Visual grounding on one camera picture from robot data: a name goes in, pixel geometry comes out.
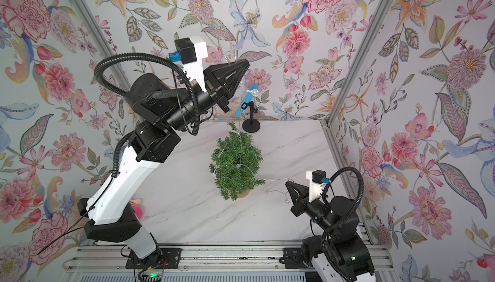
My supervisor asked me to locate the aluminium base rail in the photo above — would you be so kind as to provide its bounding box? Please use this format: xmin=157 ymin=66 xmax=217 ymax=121
xmin=63 ymin=241 xmax=387 ymax=282

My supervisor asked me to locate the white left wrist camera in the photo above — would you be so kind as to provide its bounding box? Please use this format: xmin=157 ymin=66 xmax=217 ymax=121
xmin=169 ymin=36 xmax=208 ymax=91

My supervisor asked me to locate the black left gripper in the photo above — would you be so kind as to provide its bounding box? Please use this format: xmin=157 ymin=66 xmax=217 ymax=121
xmin=162 ymin=60 xmax=245 ymax=132

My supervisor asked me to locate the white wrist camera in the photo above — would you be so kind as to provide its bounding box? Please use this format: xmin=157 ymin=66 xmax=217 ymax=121
xmin=306 ymin=170 xmax=330 ymax=202
xmin=169 ymin=36 xmax=208 ymax=91

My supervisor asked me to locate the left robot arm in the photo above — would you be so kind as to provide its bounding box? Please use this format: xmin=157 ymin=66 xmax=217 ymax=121
xmin=78 ymin=53 xmax=250 ymax=260

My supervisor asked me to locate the small green christmas tree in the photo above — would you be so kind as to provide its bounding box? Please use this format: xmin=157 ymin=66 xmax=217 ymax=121
xmin=209 ymin=122 xmax=266 ymax=202

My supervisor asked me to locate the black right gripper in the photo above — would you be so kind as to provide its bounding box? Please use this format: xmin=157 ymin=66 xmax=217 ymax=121
xmin=289 ymin=181 xmax=340 ymax=240

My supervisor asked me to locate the aluminium corner frame post left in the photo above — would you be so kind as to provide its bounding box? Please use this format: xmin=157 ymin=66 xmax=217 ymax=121
xmin=53 ymin=0 xmax=151 ymax=124

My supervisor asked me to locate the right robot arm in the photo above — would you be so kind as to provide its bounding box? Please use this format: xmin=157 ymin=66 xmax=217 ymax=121
xmin=286 ymin=167 xmax=376 ymax=281

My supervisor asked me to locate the pink black toy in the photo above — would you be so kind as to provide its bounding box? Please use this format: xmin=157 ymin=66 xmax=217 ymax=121
xmin=130 ymin=199 xmax=143 ymax=220

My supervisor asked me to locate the wooden tree base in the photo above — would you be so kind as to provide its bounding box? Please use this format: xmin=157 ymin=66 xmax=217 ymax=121
xmin=237 ymin=190 xmax=251 ymax=199

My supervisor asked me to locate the black microphone stand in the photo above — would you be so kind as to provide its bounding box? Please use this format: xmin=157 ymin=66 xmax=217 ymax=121
xmin=242 ymin=101 xmax=260 ymax=133

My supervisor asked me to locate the clear string light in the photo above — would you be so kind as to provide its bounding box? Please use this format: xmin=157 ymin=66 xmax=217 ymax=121
xmin=216 ymin=49 xmax=299 ymax=205

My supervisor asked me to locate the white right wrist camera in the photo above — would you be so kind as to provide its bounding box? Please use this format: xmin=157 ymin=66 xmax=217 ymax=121
xmin=306 ymin=170 xmax=330 ymax=202

